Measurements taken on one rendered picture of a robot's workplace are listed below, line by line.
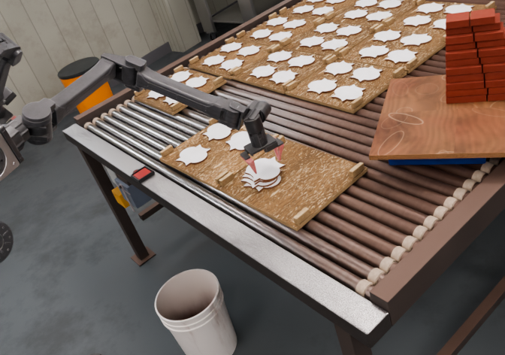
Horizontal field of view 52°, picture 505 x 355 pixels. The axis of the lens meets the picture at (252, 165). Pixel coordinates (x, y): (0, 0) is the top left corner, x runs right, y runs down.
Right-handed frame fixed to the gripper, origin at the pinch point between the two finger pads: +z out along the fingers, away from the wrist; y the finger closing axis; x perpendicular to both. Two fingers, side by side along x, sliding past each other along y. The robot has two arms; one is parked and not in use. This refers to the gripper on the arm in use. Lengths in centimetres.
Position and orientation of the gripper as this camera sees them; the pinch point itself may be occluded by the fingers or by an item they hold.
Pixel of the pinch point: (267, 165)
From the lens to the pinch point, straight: 180.9
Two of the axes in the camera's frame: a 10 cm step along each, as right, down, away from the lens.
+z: 2.8, 8.0, 5.3
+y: -8.5, 4.6, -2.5
